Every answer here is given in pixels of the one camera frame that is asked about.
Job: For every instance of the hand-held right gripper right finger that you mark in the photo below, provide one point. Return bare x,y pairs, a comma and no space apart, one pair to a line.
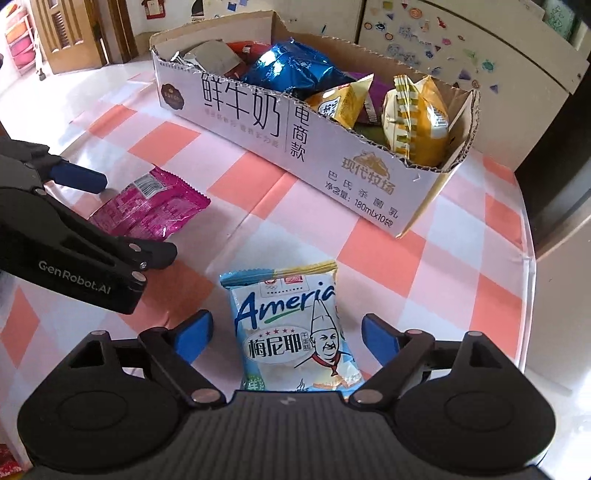
378,337

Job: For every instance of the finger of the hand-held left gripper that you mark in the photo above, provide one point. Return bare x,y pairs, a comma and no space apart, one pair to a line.
138,254
81,179

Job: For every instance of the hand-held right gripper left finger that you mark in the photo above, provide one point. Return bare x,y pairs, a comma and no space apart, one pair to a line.
196,334

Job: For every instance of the magenta snack packet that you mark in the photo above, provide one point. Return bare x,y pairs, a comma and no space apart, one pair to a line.
152,207

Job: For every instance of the white chef print snack packet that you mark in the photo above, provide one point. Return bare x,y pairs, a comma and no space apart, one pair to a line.
286,332

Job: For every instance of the silver snack packet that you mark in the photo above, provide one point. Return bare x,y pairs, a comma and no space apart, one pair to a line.
212,57

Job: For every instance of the white cardboard box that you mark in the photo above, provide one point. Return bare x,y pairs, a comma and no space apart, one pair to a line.
258,120

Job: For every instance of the red snack packet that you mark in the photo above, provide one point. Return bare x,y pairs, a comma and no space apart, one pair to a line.
244,48

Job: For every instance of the yellow-orange striped snack packet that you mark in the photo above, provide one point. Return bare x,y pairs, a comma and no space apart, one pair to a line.
425,124

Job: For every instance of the small yellow snack packet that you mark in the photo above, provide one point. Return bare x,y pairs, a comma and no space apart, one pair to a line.
341,104

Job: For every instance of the blue foil snack packet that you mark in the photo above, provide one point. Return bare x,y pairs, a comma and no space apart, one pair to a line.
295,69

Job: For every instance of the purple snack packet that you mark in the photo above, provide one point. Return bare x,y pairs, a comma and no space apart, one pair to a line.
382,92

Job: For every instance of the orange white checkered tablecloth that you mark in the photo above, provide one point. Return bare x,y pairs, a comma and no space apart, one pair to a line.
323,221

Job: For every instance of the wooden door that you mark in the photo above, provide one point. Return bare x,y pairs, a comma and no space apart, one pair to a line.
78,32

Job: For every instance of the colourful drawer shelf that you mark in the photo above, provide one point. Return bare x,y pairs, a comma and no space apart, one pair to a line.
21,32

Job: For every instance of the cream cabinet with stickers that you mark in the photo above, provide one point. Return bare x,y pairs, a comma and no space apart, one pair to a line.
485,46

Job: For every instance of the green box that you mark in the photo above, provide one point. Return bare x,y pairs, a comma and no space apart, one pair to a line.
559,18

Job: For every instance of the red house wall sticker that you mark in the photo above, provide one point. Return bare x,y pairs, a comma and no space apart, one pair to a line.
152,8

